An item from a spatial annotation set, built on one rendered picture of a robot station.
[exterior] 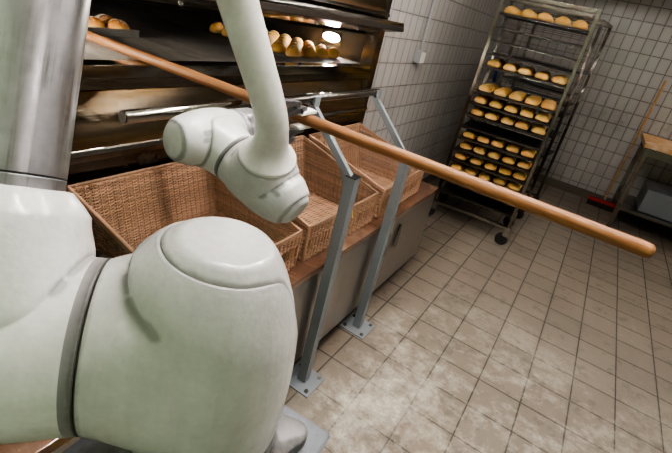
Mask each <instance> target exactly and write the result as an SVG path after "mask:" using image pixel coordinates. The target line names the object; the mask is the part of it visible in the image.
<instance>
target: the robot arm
mask: <svg viewBox="0 0 672 453"><path fill-rule="evenodd" d="M216 2H217V5H218V9H219V12H220V14H221V17H222V20H223V23H224V26H225V29H226V32H227V35H228V38H229V41H230V44H231V47H232V50H233V53H234V56H235V58H236V61H237V64H238V67H239V70H240V73H241V76H242V79H243V82H244V85H245V88H246V90H247V93H248V96H249V99H250V103H251V106H252V109H251V108H238V109H224V108H201V109H196V110H191V111H188V112H185V113H182V114H180V115H177V116H175V117H173V118H172V119H170V120H169V121H168V123H167V125H166V127H165V129H164V132H163V145H164V149H165V151H166V153H167V155H168V156H169V157H170V158H171V159H172V160H173V161H176V162H178V163H181V164H185V165H189V166H198V167H199V168H201V169H204V170H206V171H208V172H210V173H212V174H214V175H215V176H217V177H218V178H219V179H220V180H221V181H222V182H223V183H224V184H225V186H226V187H227V188H228V190H229V191H230V192H231V193H232V194H233V195H234V196H235V197H236V198H237V199H238V200H239V201H241V202H242V203H243V204H244V205H245V206H246V207H248V208H249V209H250V210H251V211H253V212H254V213H255V214H257V215H259V216H260V217H262V218H264V219H266V220H268V221H270V222H273V223H277V224H279V223H288V222H291V221H292V220H294V219H295V218H296V217H297V216H299V215H300V214H301V213H302V212H303V211H304V209H305V208H306V207H307V205H308V203H309V191H308V187H307V185H306V182H305V180H304V179H303V178H302V177H301V176H300V174H299V169H298V166H297V163H296V154H295V152H294V150H293V148H292V147H291V146H290V145H289V144H290V143H292V142H294V141H295V135H297V134H298V133H302V132H303V131H304V129H308V128H311V127H309V126H306V125H304V124H301V123H294V124H290V127H291V128H290V127H289V122H288V118H290V117H292V116H295V115H300V116H305V115H311V114H316V113H317V110H314V109H312V108H309V107H306V106H303V105H301V104H302V102H300V101H298V100H295V99H287V98H284V94H283V90H282V86H281V83H280V79H279V75H278V71H277V67H276V64H275V60H274V56H273V52H272V48H271V45H270V41H269V37H268V33H267V29H266V26H265V22H264V18H263V14H262V10H261V7H260V3H259V0H216ZM90 6H91V0H0V444H11V443H25V442H33V441H40V440H48V439H56V438H72V437H82V438H86V439H90V440H92V441H90V442H88V443H86V444H85V445H83V446H82V447H81V448H80V450H79V451H78V452H77V453H296V452H297V451H299V450H300V449H301V448H302V447H303V446H304V445H305V443H306V439H307V435H308V430H307V427H306V425H305V424H304V423H303V422H302V421H300V420H298V419H296V418H293V417H290V416H287V415H285V414H282V413H281V412H282V410H283V406H284V403H285V400H286V396H287V393H288V389H289V385H290V380H291V376H292V370H293V365H294V359H295V353H296V345H297V335H298V331H297V319H296V314H295V304H294V297H293V292H292V287H291V283H290V280H289V275H288V272H287V269H286V266H285V263H284V261H283V259H282V257H281V255H280V253H279V251H278V249H277V248H276V246H275V244H274V243H273V241H272V240H271V239H270V238H269V237H268V236H267V235H266V234H265V233H263V232H262V231H261V230H259V229H257V228H256V227H254V226H252V225H249V224H247V223H245V222H242V221H239V220H235V219H230V218H224V217H212V216H210V217H199V218H194V219H190V220H185V221H180V222H176V223H173V224H170V225H168V226H166V227H164V228H162V229H160V230H159V231H157V232H155V233H154V234H152V235H151V236H149V237H148V238H146V239H145V240H144V241H142V242H141V243H140V244H139V245H138V246H137V247H136V249H135V251H134V253H132V254H128V255H123V256H119V257H115V258H100V257H96V248H95V242H94V237H93V231H92V218H91V216H90V215H89V213H88V212H87V210H86V209H85V207H84V206H83V204H82V203H81V202H80V201H79V199H78V198H77V197H76V195H75V194H74V193H69V192H66V187H67V179H68V172H69V164H70V157H71V149H72V142H73V134H74V127H75V119H76V112H77V104H78V96H79V89H80V81H81V74H82V66H83V59H84V51H85V44H86V36H87V29H88V21H89V14H90ZM286 106H291V107H288V108H286Z"/></svg>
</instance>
